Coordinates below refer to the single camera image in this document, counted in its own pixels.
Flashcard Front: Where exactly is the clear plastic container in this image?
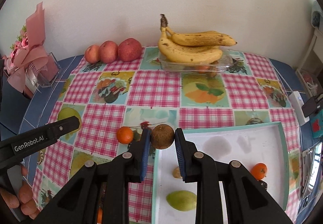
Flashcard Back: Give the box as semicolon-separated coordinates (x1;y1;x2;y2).
158;50;233;73

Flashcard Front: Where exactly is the black power adapter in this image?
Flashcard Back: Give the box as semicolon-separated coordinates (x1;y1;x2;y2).
302;97;322;117

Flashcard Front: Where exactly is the orange tangerine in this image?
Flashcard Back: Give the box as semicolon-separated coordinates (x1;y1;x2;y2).
97;208;103;224
116;127;134;145
250;163;268;181

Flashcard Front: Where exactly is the dark dried date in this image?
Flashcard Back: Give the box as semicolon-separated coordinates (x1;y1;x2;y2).
258;180;268;190

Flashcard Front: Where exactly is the teal white tray box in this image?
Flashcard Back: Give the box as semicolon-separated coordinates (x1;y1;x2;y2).
152;122;289;223

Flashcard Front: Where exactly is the pink checkered fruit tablecloth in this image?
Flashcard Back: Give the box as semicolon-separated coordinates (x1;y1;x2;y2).
27;47;300;221

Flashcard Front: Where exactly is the red apple left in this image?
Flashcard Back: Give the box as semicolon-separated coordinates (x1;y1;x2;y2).
84;44;100;64

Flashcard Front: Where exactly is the pink flower bouquet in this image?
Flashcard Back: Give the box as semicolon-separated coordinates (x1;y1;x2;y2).
3;2;60;93

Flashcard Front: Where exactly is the red apple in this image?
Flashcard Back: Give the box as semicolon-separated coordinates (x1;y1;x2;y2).
99;41;118;63
84;44;100;64
118;38;142;62

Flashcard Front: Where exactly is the white power strip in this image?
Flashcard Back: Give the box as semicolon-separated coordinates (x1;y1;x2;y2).
288;91;309;126

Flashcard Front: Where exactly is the teal toy box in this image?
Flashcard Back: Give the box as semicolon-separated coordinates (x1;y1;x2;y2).
310;110;323;138

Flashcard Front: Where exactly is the red apple middle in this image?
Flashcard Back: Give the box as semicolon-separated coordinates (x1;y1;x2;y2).
99;41;118;63

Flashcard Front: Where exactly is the red apple right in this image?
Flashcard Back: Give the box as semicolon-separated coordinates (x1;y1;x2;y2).
118;38;142;62

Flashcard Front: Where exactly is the white metal clip tool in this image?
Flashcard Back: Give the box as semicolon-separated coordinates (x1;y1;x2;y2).
299;141;322;211

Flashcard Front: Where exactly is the blue plaid tablecloth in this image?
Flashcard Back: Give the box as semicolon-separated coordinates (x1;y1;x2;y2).
0;54;84;184

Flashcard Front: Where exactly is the small beige nut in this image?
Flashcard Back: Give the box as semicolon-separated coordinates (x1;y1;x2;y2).
172;167;182;179

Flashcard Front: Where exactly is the yellow banana bunch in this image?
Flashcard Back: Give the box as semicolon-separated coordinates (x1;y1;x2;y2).
158;14;237;64

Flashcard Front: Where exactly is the person's left hand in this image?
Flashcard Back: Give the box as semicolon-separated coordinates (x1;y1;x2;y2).
1;164;39;223

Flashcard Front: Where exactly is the brown round fruit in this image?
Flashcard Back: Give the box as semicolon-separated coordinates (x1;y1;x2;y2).
151;124;175;150

